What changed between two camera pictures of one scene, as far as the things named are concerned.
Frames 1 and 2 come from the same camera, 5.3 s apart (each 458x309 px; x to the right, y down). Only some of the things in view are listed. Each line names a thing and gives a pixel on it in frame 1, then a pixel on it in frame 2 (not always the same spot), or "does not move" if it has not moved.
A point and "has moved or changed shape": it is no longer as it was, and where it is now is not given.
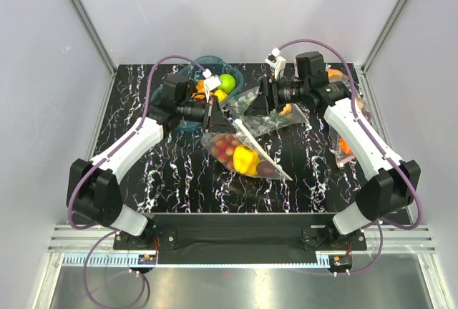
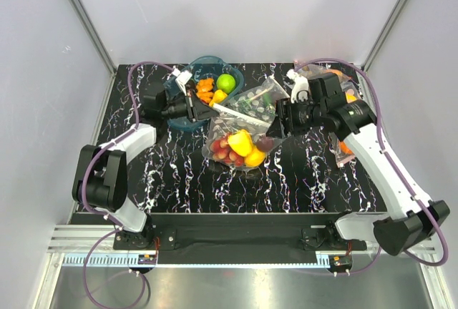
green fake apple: (227, 82) does not move
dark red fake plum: (265, 169) -> (265, 144)
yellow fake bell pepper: (245, 159) -> (241, 142)
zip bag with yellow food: (340, 149) does not move
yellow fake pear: (221, 95) does not move
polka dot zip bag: (240, 149) has moved or changed shape
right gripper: (268, 98) -> (285, 109)
